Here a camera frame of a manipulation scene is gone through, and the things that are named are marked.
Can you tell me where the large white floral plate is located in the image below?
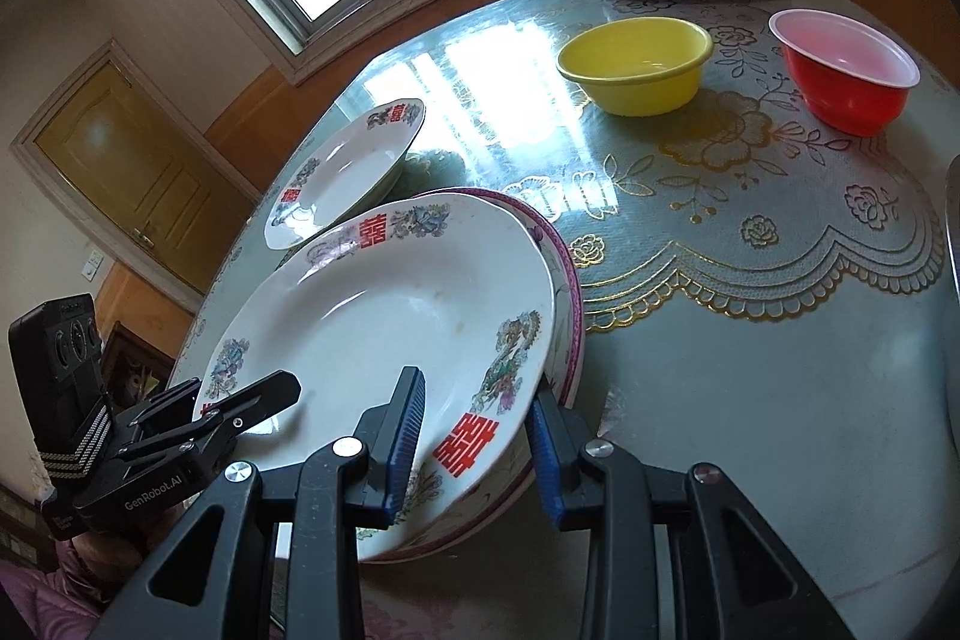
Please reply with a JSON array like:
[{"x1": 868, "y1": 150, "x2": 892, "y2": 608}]
[{"x1": 199, "y1": 192, "x2": 557, "y2": 562}]

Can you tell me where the dark carved wooden cabinet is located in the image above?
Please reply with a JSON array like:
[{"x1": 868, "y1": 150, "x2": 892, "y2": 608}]
[{"x1": 97, "y1": 321, "x2": 178, "y2": 402}]

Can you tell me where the person's left forearm pink sleeve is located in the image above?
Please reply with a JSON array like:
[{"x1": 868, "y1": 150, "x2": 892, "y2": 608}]
[{"x1": 0, "y1": 554, "x2": 113, "y2": 640}]

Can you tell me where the person's left hand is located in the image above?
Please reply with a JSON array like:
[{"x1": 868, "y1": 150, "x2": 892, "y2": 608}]
[{"x1": 71, "y1": 521, "x2": 162, "y2": 603}]

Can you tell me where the gold lace table mat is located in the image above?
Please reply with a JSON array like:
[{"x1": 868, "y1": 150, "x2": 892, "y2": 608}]
[{"x1": 360, "y1": 0, "x2": 946, "y2": 333}]

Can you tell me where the yellow bowl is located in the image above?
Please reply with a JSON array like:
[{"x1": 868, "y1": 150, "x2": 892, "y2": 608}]
[{"x1": 556, "y1": 17, "x2": 713, "y2": 118}]

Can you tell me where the wooden door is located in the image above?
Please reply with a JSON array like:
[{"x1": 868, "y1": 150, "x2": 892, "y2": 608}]
[{"x1": 11, "y1": 40, "x2": 260, "y2": 296}]

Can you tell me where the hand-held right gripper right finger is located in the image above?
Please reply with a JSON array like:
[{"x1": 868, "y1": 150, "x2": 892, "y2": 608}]
[{"x1": 525, "y1": 385, "x2": 856, "y2": 640}]

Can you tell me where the red plastic bowl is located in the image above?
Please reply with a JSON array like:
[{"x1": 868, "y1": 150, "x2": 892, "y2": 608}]
[{"x1": 769, "y1": 8, "x2": 921, "y2": 137}]

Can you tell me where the pink-rimmed white plate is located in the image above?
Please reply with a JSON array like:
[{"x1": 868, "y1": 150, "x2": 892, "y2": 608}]
[{"x1": 360, "y1": 186, "x2": 583, "y2": 566}]

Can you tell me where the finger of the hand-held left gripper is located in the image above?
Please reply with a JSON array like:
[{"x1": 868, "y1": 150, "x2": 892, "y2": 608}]
[
  {"x1": 112, "y1": 383, "x2": 205, "y2": 443},
  {"x1": 118, "y1": 370, "x2": 302, "y2": 462}
]

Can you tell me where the small white floral plate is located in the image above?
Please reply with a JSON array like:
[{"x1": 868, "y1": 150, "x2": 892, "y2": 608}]
[{"x1": 264, "y1": 98, "x2": 427, "y2": 251}]

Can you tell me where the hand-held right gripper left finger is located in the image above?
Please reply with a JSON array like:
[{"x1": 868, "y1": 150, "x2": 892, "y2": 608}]
[{"x1": 97, "y1": 366, "x2": 428, "y2": 640}]

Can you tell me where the pale green floral tablecloth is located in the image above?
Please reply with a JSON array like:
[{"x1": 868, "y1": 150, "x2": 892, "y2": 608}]
[{"x1": 191, "y1": 0, "x2": 960, "y2": 640}]

